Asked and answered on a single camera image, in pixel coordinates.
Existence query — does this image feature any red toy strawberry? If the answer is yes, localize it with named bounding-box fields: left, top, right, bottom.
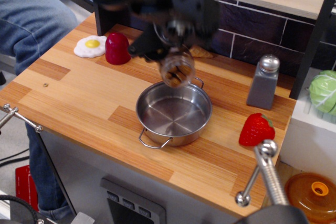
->
left=238, top=113, right=275, bottom=146

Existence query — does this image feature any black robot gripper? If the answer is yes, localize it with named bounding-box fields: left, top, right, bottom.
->
left=128, top=0, right=220, bottom=62

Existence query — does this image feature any toy fried egg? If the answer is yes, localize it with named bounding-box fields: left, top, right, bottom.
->
left=74, top=35, right=107, bottom=58

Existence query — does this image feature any toy ice cream cone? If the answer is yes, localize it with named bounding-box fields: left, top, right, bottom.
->
left=189, top=45, right=214, bottom=58

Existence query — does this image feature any stainless steel pot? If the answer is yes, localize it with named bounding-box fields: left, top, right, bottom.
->
left=135, top=77, right=212, bottom=149

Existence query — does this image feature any grey shaker silver cap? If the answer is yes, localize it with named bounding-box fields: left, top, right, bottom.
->
left=246, top=55, right=280, bottom=110

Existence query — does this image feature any person in blue jeans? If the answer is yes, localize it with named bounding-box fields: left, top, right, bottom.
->
left=1, top=0, right=78, bottom=221

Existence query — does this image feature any red box on floor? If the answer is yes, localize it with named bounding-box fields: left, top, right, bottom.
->
left=15, top=165, right=39, bottom=212

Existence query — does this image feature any black upright post left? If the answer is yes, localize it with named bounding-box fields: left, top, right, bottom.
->
left=93, top=3, right=130, bottom=36

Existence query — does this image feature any green toy cabbage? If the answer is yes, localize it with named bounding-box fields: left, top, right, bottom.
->
left=309, top=70, right=335, bottom=116

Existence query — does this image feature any clear almond jar red label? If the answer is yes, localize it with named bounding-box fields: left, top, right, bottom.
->
left=159, top=46, right=195, bottom=88

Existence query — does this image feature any grey oven control panel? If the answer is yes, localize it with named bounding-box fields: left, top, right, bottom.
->
left=100, top=178, right=166, bottom=224

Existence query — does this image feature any black upright post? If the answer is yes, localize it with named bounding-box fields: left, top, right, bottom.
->
left=289, top=0, right=335, bottom=100
left=93, top=3, right=130, bottom=36

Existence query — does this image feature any orange pot lid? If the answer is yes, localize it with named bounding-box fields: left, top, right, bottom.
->
left=285, top=173, right=335, bottom=223

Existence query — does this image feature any black upright post right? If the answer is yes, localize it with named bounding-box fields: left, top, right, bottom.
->
left=289, top=0, right=335, bottom=100

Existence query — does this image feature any black cable on floor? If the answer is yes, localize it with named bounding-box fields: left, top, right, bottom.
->
left=0, top=147, right=30, bottom=167

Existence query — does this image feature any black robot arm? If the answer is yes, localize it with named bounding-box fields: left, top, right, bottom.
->
left=93, top=0, right=220, bottom=61

